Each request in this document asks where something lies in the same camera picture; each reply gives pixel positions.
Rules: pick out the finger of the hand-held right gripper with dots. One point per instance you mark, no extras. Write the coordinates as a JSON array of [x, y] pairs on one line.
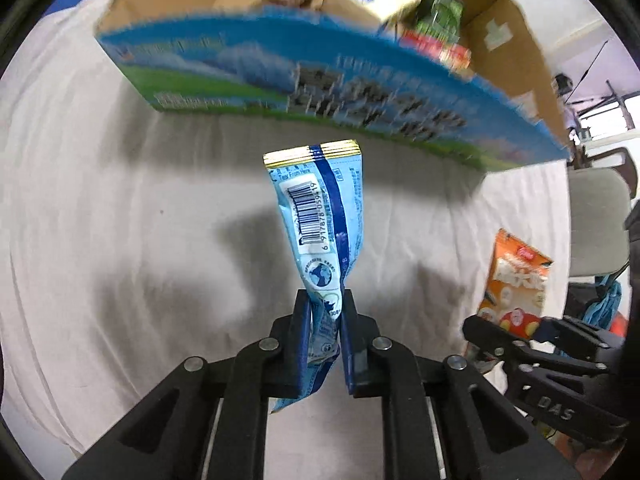
[[575, 337], [492, 340]]

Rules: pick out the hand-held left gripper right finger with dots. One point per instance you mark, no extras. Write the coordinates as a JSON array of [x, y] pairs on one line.
[[350, 345]]

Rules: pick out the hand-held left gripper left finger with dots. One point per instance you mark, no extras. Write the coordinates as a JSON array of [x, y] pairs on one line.
[[300, 340]]

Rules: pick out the orange snack packet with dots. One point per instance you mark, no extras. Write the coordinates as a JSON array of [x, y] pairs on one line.
[[517, 280]]

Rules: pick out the blue snack packet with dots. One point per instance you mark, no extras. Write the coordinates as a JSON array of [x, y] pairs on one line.
[[320, 220]]

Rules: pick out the cardboard box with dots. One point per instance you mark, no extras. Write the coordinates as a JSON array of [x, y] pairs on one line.
[[225, 70]]

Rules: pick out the red snack packet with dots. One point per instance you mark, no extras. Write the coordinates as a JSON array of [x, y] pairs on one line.
[[440, 52]]

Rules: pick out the green snack packet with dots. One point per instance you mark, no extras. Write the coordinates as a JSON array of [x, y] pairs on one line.
[[437, 10]]

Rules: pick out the grey plastic chair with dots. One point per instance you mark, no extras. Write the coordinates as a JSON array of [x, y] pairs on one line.
[[597, 220]]

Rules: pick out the brown wooden chair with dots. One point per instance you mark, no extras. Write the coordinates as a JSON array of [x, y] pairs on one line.
[[620, 160]]

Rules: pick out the grey tablecloth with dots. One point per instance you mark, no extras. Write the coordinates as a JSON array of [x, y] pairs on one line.
[[100, 235]]

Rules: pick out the black stand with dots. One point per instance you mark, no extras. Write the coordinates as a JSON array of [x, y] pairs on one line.
[[607, 95]]

